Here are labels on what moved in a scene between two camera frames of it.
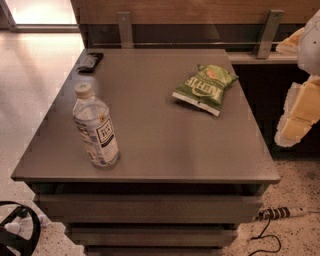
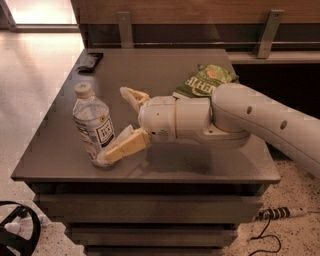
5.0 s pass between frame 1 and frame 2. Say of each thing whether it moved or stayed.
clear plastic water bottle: stayed
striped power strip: stayed
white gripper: moved
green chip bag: stayed
